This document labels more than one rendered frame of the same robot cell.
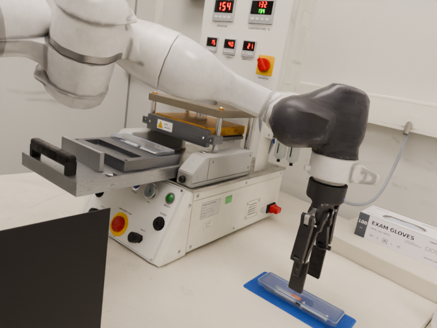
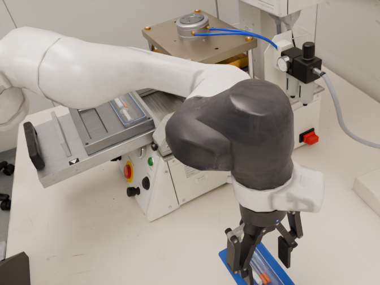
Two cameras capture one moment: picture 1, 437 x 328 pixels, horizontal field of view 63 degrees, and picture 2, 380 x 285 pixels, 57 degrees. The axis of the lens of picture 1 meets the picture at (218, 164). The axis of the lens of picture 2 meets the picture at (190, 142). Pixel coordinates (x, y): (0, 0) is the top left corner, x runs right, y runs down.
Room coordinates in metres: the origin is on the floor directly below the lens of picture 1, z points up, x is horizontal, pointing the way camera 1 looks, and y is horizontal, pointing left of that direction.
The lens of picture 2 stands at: (0.34, -0.35, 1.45)
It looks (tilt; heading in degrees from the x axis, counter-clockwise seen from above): 39 degrees down; 35
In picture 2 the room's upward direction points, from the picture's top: 12 degrees counter-clockwise
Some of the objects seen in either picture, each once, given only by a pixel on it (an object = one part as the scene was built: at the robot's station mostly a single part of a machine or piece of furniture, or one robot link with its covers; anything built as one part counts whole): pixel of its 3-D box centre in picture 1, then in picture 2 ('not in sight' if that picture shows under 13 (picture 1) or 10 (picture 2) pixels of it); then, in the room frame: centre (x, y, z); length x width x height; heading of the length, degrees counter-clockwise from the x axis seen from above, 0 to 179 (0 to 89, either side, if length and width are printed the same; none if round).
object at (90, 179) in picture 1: (109, 157); (92, 126); (0.80, 0.25, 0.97); 0.30 x 0.22 x 0.08; 144
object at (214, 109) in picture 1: (214, 112); (210, 42); (1.06, 0.04, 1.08); 0.31 x 0.24 x 0.13; 54
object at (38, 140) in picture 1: (52, 155); (33, 143); (0.69, 0.33, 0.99); 0.15 x 0.02 x 0.04; 54
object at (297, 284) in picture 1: (298, 274); (246, 272); (0.65, -0.20, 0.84); 0.03 x 0.01 x 0.07; 52
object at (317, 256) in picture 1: (316, 261); (284, 252); (0.72, -0.25, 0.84); 0.03 x 0.01 x 0.07; 52
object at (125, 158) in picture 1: (126, 151); (108, 116); (0.84, 0.22, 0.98); 0.20 x 0.17 x 0.03; 54
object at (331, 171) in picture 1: (344, 168); (279, 183); (0.69, -0.25, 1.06); 0.13 x 0.12 x 0.05; 52
